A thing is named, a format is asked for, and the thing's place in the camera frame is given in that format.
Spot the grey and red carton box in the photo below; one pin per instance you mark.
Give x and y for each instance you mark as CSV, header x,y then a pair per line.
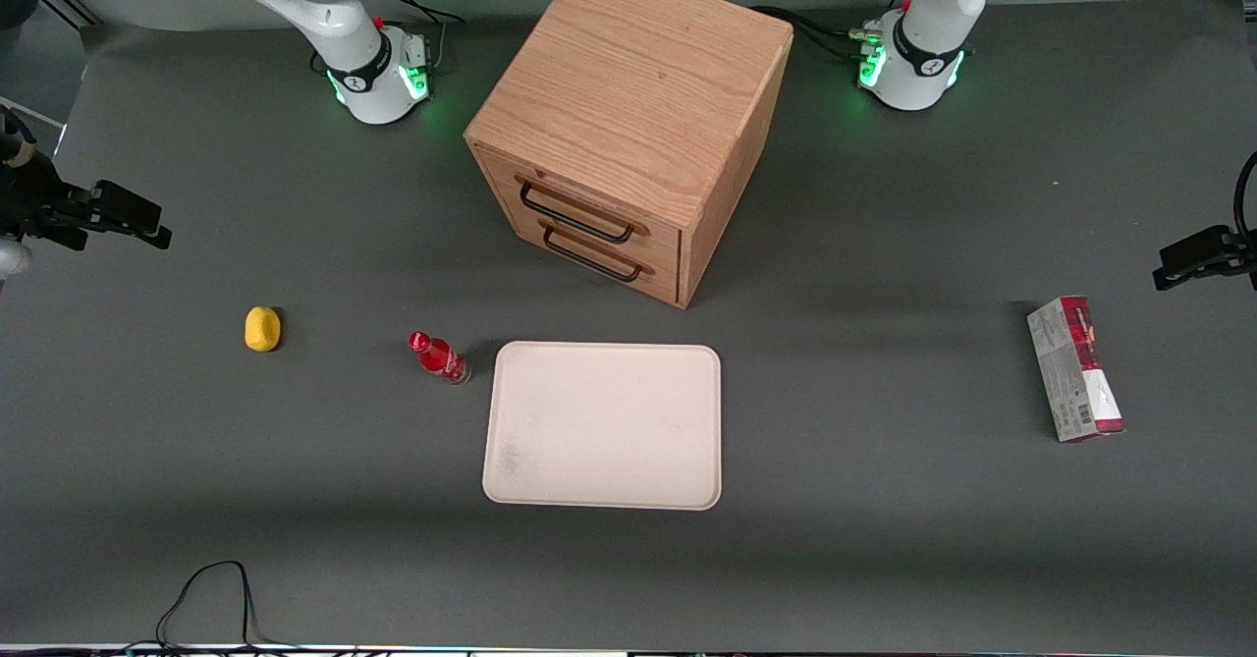
x,y
1075,367

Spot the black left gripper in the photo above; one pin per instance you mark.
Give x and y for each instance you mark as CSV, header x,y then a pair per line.
x,y
1210,249

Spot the yellow lemon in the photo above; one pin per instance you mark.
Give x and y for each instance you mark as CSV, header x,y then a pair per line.
x,y
262,329

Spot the white rectangular plastic tray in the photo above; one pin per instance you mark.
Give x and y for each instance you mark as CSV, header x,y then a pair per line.
x,y
604,426

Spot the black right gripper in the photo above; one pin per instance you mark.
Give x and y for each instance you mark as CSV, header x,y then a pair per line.
x,y
31,198

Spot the wooden drawer front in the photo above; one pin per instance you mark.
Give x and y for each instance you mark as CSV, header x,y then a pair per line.
x,y
648,279
589,200

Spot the wooden drawer cabinet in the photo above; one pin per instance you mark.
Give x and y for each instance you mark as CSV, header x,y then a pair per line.
x,y
638,78

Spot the red coke bottle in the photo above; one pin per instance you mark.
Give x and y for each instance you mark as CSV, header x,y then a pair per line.
x,y
440,356

